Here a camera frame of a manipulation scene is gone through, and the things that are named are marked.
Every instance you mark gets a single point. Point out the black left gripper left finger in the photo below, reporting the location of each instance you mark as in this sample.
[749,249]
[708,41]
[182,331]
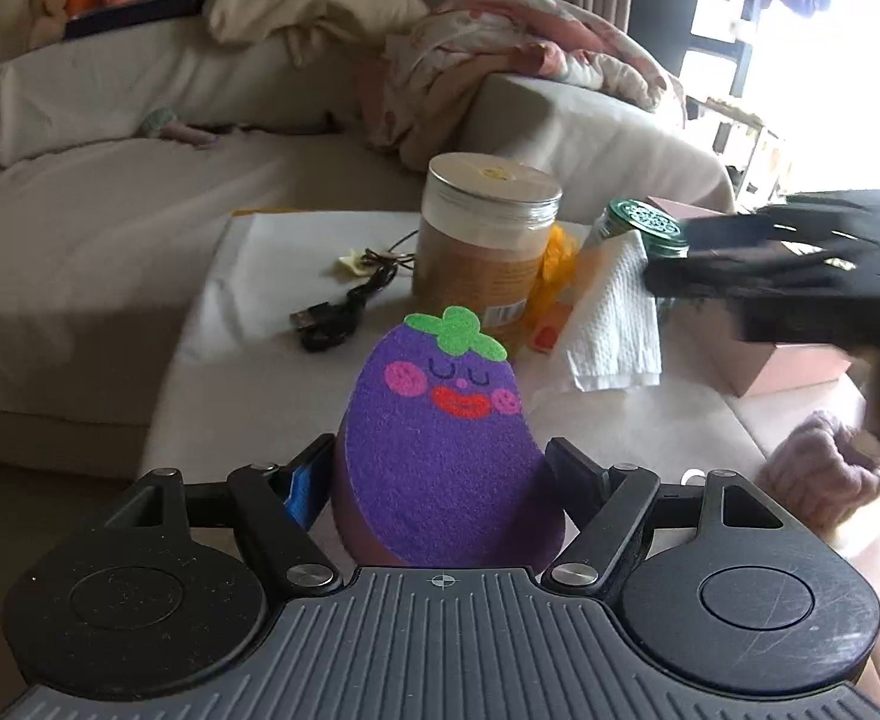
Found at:
[276,507]

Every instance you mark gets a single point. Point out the white paper towel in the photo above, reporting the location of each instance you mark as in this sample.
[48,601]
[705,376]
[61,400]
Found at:
[611,339]

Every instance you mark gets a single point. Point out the pink cardboard box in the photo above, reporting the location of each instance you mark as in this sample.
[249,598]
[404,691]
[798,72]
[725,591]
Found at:
[752,369]

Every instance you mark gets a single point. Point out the orange plastic wrapper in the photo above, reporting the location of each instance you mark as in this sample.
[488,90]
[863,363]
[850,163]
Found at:
[569,266]

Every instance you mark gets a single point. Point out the clear jar beige lid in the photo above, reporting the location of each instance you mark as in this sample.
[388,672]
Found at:
[484,225]

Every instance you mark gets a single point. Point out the cream pillow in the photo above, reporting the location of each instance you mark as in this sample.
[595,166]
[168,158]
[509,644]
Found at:
[309,26]

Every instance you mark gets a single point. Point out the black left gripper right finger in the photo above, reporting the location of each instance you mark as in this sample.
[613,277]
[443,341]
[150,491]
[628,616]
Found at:
[611,507]

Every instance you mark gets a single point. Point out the pink floral blanket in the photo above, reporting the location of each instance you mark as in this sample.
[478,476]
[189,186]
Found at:
[415,95]

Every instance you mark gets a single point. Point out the purple eggplant sponge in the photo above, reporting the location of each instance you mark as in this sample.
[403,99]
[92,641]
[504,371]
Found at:
[435,463]

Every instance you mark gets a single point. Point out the green lid glass jar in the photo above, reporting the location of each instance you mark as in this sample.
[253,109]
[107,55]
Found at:
[661,234]

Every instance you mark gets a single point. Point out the brown hair tie star charm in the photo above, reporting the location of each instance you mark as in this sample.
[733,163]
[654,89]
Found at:
[363,263]

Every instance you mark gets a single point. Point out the beige sofa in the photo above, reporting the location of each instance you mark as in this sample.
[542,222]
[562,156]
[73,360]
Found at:
[122,156]

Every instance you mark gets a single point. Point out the black flat box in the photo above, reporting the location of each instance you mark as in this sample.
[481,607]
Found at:
[133,13]

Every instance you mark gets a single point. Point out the brown plush toy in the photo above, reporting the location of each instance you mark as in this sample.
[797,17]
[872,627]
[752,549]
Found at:
[47,22]

